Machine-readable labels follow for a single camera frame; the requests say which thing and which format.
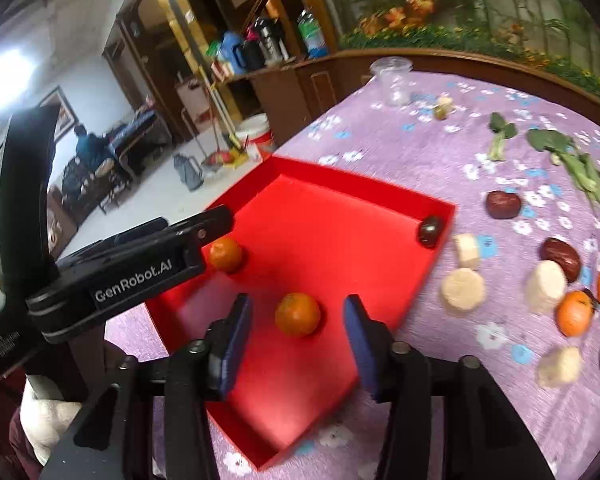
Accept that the dark red jujube date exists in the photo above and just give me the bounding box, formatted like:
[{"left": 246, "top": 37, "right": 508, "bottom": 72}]
[{"left": 484, "top": 191, "right": 522, "bottom": 220}]

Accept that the white gloved left hand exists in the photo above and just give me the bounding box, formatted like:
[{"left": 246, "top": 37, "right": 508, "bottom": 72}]
[{"left": 20, "top": 382, "right": 82, "bottom": 466}]

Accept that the white round cake piece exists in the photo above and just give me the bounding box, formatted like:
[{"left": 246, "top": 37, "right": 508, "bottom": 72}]
[{"left": 440, "top": 268, "right": 486, "bottom": 312}]

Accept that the tangerine in tray corner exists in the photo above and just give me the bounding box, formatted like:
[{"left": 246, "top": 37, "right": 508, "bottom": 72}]
[{"left": 209, "top": 237, "right": 244, "bottom": 273}]

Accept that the dark plum in tray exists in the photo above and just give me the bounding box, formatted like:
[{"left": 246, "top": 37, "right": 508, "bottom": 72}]
[{"left": 416, "top": 214, "right": 444, "bottom": 248}]

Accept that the purple floral tablecloth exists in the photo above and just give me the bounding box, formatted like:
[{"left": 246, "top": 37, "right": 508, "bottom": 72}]
[{"left": 106, "top": 73, "right": 600, "bottom": 479}]

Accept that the white cake piece low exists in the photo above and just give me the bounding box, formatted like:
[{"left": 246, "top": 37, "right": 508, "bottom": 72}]
[{"left": 535, "top": 347, "right": 583, "bottom": 388}]

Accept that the red square tray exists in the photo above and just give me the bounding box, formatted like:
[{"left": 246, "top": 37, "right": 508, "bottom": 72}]
[{"left": 146, "top": 156, "right": 455, "bottom": 470}]

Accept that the seated person in blue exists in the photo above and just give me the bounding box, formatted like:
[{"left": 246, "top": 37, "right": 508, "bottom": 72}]
[{"left": 74, "top": 124, "right": 116, "bottom": 178}]

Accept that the dining table with cloth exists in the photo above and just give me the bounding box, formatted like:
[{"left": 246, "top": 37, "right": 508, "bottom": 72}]
[{"left": 109, "top": 110, "right": 173, "bottom": 177}]

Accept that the small dark date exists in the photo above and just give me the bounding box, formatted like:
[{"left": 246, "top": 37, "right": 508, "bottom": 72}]
[{"left": 582, "top": 288, "right": 600, "bottom": 309}]

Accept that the broom and dustpan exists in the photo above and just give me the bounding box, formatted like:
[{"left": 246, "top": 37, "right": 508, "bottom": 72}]
[{"left": 202, "top": 84, "right": 248, "bottom": 171}]

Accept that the white plastic bucket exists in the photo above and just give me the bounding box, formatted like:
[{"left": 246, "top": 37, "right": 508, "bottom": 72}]
[{"left": 236, "top": 113, "right": 276, "bottom": 162}]

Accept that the small leafy green stem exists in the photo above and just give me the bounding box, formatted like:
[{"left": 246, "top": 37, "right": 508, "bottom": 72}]
[{"left": 488, "top": 112, "right": 518, "bottom": 162}]

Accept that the small green olive and nut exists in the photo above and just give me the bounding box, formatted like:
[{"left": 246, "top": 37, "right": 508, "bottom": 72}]
[{"left": 434, "top": 96, "right": 454, "bottom": 120}]

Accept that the large leafy green vegetable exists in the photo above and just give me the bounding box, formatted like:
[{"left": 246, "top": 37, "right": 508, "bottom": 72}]
[{"left": 526, "top": 128, "right": 600, "bottom": 204}]

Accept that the clear plastic cup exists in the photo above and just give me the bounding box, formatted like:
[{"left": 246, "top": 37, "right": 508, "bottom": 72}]
[{"left": 370, "top": 56, "right": 413, "bottom": 106}]

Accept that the blue thermos jug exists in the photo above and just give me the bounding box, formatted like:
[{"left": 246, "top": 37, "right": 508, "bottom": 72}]
[{"left": 221, "top": 30, "right": 248, "bottom": 75}]

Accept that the black kettle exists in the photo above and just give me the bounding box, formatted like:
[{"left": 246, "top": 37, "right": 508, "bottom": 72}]
[{"left": 234, "top": 40, "right": 266, "bottom": 72}]

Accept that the steel vacuum flask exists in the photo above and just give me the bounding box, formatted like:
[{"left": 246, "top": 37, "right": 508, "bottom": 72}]
[{"left": 253, "top": 18, "right": 290, "bottom": 66}]

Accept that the green water bottle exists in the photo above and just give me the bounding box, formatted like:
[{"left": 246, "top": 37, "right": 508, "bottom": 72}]
[{"left": 298, "top": 10, "right": 328, "bottom": 58}]

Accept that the flower garden glass mural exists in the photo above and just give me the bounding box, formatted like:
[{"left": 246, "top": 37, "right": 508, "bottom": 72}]
[{"left": 325, "top": 0, "right": 600, "bottom": 98}]

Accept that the framed wall painting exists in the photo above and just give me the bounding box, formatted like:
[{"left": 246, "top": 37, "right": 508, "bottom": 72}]
[{"left": 38, "top": 86, "right": 78, "bottom": 143}]

